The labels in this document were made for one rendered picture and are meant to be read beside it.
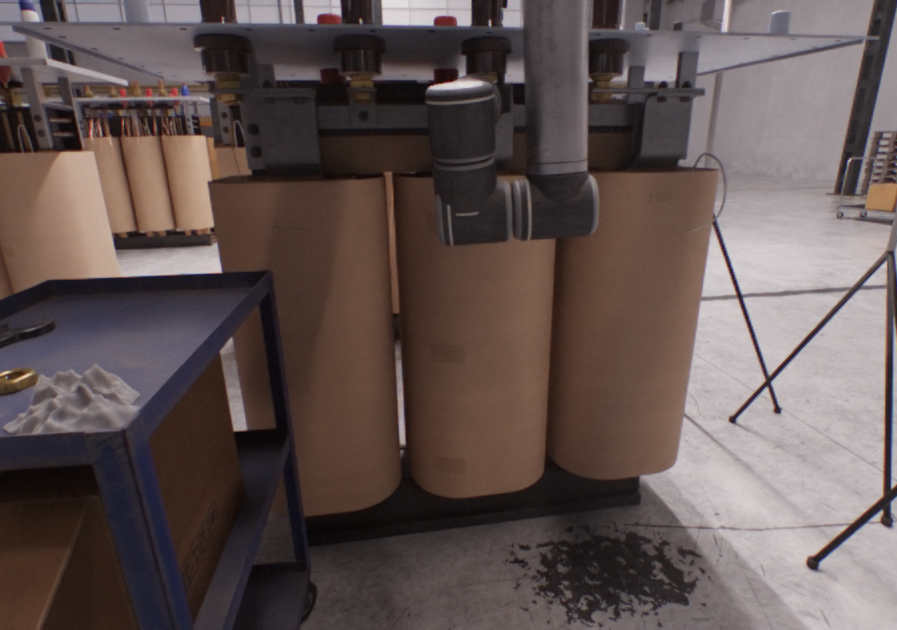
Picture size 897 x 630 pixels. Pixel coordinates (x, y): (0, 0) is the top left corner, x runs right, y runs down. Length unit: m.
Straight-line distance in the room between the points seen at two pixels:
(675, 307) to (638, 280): 0.14
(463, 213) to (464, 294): 0.41
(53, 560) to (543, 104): 0.83
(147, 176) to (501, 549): 6.13
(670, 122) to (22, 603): 1.40
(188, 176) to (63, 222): 3.71
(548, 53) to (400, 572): 1.34
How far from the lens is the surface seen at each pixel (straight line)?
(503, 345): 1.31
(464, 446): 1.42
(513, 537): 1.72
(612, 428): 1.55
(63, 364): 0.86
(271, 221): 1.20
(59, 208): 3.27
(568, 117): 0.88
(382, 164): 1.31
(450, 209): 0.87
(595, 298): 1.39
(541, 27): 0.89
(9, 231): 3.33
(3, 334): 1.01
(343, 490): 1.46
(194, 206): 6.89
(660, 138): 1.41
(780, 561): 1.87
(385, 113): 1.26
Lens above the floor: 1.15
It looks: 19 degrees down
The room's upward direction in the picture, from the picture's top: 1 degrees counter-clockwise
